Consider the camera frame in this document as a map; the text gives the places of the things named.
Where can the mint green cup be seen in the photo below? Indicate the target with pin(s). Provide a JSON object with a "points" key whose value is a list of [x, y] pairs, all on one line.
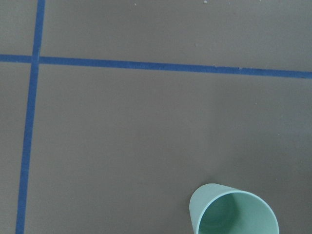
{"points": [[219, 209]]}

